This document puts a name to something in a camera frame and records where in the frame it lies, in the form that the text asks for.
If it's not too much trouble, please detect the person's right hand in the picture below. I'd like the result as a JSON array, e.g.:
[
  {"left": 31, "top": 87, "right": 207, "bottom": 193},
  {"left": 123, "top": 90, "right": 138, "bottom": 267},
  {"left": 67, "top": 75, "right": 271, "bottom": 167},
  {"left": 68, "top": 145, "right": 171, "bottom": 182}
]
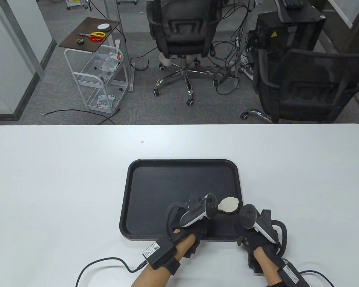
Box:
[{"left": 238, "top": 228, "right": 282, "bottom": 264}]

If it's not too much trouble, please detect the person's left hand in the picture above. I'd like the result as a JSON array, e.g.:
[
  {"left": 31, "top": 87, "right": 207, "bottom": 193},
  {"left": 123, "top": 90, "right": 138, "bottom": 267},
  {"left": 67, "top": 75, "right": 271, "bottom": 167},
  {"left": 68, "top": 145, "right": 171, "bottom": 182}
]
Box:
[{"left": 166, "top": 206, "right": 216, "bottom": 256}]

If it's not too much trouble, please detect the white pot brush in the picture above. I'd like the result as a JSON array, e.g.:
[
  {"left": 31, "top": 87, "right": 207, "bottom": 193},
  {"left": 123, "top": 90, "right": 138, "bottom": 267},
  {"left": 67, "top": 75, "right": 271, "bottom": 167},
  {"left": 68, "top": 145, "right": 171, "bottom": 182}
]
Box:
[{"left": 217, "top": 197, "right": 239, "bottom": 214}]

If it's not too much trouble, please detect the black plastic tray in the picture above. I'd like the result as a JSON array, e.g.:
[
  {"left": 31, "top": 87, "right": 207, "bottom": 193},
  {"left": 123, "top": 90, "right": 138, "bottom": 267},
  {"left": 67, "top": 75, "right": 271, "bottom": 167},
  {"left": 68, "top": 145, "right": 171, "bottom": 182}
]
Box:
[{"left": 119, "top": 159, "right": 245, "bottom": 242}]

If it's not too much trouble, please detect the person's left forearm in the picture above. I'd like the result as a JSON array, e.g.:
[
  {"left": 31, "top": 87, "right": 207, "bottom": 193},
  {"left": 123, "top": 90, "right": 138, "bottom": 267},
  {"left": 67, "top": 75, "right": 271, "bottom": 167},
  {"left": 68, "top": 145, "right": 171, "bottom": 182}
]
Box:
[{"left": 132, "top": 233, "right": 196, "bottom": 287}]

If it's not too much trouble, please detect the person's right forearm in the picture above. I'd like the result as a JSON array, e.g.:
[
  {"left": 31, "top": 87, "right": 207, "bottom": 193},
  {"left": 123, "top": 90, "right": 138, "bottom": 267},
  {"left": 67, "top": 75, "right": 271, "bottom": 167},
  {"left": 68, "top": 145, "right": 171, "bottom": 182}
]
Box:
[{"left": 253, "top": 248, "right": 283, "bottom": 286}]

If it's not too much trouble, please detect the black and white controller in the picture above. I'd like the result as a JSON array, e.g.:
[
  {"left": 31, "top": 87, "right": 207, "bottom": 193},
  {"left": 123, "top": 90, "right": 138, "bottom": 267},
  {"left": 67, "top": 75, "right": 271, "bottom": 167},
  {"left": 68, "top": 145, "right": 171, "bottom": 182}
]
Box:
[
  {"left": 239, "top": 204, "right": 287, "bottom": 254},
  {"left": 165, "top": 193, "right": 219, "bottom": 228}
]

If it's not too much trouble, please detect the black box with white label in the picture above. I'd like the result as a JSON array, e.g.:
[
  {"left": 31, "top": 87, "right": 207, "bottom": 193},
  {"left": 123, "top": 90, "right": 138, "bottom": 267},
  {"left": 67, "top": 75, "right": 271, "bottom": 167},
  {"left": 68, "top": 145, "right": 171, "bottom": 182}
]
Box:
[
  {"left": 142, "top": 239, "right": 175, "bottom": 268},
  {"left": 277, "top": 259, "right": 310, "bottom": 287}
]

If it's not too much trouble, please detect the black mesh office chair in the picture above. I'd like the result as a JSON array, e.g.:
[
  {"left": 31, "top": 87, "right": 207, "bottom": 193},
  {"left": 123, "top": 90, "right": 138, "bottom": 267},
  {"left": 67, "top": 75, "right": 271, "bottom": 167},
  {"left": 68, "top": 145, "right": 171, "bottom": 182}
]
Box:
[{"left": 240, "top": 48, "right": 359, "bottom": 123}]

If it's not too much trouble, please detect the clear plastic bag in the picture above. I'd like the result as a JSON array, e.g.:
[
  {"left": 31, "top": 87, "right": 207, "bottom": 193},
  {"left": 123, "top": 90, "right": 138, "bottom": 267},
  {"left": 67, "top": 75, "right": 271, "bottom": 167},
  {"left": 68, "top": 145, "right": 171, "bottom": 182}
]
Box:
[
  {"left": 96, "top": 94, "right": 115, "bottom": 108},
  {"left": 99, "top": 51, "right": 122, "bottom": 72}
]

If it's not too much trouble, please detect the white power strip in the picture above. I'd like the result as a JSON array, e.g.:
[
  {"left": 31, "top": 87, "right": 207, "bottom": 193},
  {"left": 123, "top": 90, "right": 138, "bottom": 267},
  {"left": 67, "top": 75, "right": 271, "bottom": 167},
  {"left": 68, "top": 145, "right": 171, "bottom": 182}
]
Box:
[{"left": 232, "top": 57, "right": 253, "bottom": 79}]

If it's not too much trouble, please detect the white metal desk leg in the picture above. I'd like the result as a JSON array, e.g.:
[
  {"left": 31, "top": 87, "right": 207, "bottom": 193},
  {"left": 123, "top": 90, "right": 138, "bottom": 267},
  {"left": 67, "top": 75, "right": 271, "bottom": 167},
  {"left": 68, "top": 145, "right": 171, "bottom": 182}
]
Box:
[{"left": 104, "top": 0, "right": 135, "bottom": 92}]

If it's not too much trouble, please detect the black padded office chair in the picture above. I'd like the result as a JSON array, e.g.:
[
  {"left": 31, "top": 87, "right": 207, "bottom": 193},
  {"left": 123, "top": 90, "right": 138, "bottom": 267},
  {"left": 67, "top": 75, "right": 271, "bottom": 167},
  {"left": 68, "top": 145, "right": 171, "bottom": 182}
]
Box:
[{"left": 146, "top": 0, "right": 225, "bottom": 106}]

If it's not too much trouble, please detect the black computer tower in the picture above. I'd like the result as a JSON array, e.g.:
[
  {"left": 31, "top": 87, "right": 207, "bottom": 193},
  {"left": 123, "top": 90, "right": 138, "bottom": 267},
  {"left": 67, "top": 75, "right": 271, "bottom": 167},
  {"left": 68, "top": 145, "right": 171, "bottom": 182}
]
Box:
[{"left": 253, "top": 12, "right": 326, "bottom": 60}]

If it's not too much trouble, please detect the dark brown board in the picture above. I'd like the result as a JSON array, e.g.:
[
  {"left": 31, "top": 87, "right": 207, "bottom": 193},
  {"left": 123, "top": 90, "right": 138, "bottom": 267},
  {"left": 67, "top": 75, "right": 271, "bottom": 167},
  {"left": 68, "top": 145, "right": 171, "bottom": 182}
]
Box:
[{"left": 59, "top": 17, "right": 120, "bottom": 53}]

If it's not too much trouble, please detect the black keyboard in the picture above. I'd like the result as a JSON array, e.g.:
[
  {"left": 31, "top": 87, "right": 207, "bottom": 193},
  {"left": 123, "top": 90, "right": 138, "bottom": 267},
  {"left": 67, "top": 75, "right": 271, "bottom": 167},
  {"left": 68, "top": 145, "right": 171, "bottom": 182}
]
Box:
[{"left": 280, "top": 0, "right": 304, "bottom": 9}]

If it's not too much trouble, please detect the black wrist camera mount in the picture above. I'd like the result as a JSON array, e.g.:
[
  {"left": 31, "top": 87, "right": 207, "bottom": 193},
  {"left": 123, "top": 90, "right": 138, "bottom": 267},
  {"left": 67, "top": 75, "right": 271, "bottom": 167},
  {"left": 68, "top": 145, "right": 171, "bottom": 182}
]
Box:
[{"left": 247, "top": 254, "right": 262, "bottom": 274}]

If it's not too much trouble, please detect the black braided cable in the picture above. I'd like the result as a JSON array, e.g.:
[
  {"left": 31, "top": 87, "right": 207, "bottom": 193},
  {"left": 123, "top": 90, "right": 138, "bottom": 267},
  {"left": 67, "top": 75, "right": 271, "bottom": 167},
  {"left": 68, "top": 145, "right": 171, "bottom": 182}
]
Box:
[
  {"left": 299, "top": 270, "right": 337, "bottom": 287},
  {"left": 76, "top": 258, "right": 147, "bottom": 287}
]

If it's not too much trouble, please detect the black floor cable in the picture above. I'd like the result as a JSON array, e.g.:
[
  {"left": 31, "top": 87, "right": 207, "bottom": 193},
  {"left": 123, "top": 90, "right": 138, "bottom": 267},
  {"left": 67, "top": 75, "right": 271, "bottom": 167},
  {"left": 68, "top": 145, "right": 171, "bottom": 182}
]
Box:
[{"left": 42, "top": 109, "right": 117, "bottom": 125}]

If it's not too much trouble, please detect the thin black cable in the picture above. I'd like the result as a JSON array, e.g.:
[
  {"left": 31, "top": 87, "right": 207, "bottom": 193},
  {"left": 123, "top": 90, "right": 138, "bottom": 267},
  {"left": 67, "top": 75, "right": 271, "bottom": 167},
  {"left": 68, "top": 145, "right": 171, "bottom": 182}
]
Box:
[{"left": 130, "top": 46, "right": 157, "bottom": 71}]

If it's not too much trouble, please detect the bundle of black cables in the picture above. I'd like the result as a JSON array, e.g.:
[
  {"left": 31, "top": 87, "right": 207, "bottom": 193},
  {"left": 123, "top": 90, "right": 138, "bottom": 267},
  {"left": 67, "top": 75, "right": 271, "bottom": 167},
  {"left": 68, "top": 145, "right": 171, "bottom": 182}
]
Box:
[{"left": 209, "top": 0, "right": 258, "bottom": 96}]

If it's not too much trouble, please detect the white wire rolling cart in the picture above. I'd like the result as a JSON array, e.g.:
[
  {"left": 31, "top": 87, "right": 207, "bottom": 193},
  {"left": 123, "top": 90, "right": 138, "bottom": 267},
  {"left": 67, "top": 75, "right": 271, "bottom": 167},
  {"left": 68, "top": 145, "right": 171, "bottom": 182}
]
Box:
[{"left": 64, "top": 45, "right": 129, "bottom": 115}]

